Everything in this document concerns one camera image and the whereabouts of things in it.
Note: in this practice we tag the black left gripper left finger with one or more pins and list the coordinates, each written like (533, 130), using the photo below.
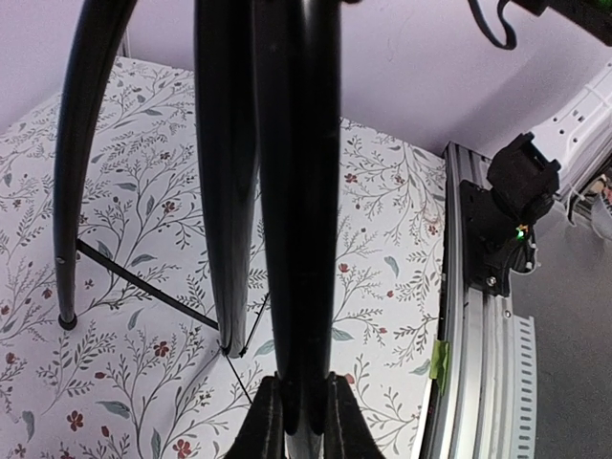
(262, 433)

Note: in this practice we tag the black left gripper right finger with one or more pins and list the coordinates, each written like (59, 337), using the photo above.
(346, 434)

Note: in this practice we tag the black music stand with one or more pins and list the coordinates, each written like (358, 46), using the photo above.
(267, 90)

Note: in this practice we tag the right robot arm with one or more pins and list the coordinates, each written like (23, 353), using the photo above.
(557, 161)

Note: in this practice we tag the green tape piece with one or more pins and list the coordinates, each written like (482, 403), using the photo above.
(439, 365)

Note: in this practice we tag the floral table mat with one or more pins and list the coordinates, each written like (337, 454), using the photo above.
(137, 379)

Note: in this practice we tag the aluminium front rail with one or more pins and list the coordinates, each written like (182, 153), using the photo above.
(529, 374)

